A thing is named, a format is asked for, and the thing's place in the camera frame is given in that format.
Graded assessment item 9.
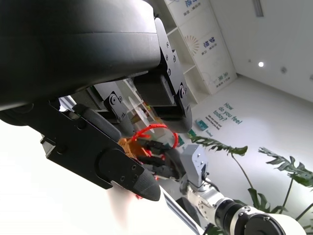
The large monstera plant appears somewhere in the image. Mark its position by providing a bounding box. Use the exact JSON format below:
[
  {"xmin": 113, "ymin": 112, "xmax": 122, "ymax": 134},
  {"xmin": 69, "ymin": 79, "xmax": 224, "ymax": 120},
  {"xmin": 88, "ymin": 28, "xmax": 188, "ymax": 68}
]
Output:
[{"xmin": 187, "ymin": 132, "xmax": 313, "ymax": 235}]

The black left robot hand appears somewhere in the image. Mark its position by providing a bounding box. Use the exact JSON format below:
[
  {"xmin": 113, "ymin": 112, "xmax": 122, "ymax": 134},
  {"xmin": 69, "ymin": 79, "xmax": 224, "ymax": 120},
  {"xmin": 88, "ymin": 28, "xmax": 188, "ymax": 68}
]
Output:
[{"xmin": 0, "ymin": 0, "xmax": 194, "ymax": 202}]

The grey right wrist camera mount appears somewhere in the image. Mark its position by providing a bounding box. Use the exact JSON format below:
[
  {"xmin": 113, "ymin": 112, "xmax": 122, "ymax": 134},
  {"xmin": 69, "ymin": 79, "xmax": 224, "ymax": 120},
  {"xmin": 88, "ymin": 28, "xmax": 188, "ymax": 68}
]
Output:
[{"xmin": 180, "ymin": 144, "xmax": 210, "ymax": 189}]

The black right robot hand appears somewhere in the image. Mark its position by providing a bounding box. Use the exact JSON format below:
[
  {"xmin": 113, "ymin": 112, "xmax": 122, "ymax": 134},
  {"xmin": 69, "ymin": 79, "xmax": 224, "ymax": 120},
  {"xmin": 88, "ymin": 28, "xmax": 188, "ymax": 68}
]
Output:
[{"xmin": 136, "ymin": 139, "xmax": 188, "ymax": 182}]

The white shelf unit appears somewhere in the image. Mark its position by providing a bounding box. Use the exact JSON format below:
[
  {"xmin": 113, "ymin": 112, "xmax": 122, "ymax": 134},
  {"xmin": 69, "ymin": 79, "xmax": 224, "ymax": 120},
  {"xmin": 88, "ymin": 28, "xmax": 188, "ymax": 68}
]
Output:
[{"xmin": 151, "ymin": 0, "xmax": 237, "ymax": 103}]

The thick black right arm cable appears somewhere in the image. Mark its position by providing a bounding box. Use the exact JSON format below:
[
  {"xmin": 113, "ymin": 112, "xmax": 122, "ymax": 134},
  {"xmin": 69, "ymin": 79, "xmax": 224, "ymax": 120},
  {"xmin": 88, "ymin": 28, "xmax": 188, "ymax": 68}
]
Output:
[{"xmin": 200, "ymin": 164, "xmax": 221, "ymax": 193}]

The wicker basket with red handle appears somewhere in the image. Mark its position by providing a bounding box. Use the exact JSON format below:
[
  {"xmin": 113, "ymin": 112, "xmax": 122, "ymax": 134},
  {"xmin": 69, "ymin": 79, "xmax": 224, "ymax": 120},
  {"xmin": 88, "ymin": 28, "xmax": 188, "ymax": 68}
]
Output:
[{"xmin": 117, "ymin": 123, "xmax": 179, "ymax": 162}]

